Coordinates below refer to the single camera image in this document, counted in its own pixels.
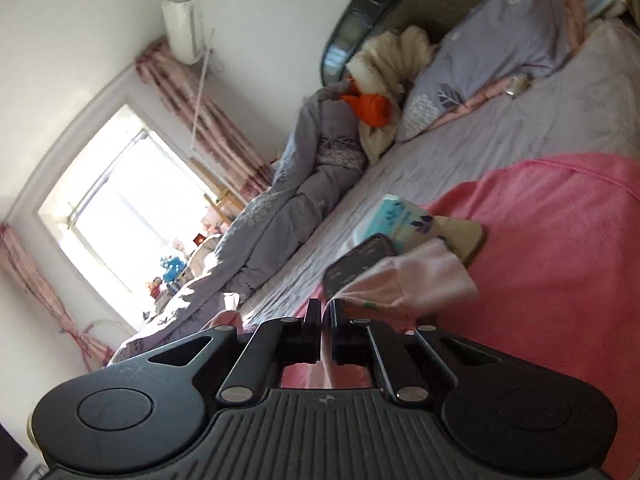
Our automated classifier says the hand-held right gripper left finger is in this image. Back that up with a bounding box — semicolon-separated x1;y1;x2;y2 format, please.
115;299;323;403

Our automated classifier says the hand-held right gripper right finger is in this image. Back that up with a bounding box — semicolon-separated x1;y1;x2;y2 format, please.
325;299;506;403

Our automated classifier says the pink strawberry print shirt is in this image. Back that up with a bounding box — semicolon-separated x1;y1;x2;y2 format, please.
322;237;478;336

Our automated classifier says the white clothes rod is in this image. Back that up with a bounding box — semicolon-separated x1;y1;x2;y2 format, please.
190;30;223;151

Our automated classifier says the black phone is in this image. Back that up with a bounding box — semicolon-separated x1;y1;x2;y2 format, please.
322;233;401;303

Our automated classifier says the tissue pack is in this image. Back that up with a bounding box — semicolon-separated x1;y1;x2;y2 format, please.
352;195;436;256

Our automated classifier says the grey patterned quilt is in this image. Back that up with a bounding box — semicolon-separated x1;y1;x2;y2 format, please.
107;87;371;366

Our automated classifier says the blue plush toy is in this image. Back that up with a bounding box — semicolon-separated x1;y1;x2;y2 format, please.
160;255;188;283

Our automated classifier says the beige notebook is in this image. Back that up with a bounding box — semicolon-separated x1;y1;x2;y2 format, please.
430;215;486;266

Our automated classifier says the wooden easel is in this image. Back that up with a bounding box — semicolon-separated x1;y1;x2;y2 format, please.
192;157;251;221

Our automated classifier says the pink blanket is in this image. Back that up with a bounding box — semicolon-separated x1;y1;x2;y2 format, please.
240;152;640;461

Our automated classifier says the window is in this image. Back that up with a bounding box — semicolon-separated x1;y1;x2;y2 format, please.
37;102;236;333

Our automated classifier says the orange cloth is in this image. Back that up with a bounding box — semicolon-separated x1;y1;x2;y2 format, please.
340;80;393;128

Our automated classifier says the pink floral curtain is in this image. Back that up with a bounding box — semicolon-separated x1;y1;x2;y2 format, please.
135;40;276;201
0;222;116;371

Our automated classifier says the grey bed sheet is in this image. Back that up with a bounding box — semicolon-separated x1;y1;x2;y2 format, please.
245;15;640;326

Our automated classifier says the cream cloth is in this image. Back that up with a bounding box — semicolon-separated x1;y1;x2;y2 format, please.
345;25;441;166

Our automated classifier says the small silver object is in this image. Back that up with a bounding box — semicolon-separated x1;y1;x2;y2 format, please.
505;74;532;97

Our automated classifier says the dark bed headboard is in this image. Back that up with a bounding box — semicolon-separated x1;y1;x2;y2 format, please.
317;0;506;86

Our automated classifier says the grey patterned pillow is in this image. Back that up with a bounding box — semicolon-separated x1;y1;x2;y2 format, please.
397;0;573;143

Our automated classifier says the white air conditioner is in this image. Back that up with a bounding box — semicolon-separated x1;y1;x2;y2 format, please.
160;0;206;66

